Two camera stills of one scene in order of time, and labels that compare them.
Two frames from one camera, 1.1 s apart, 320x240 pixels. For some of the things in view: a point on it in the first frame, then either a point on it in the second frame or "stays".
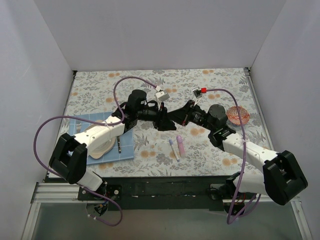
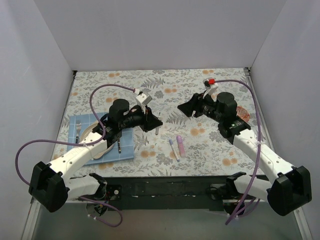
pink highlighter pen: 181,146 stays
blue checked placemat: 124,148 stays
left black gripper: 162,117 -> 147,118
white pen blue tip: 173,147 stays
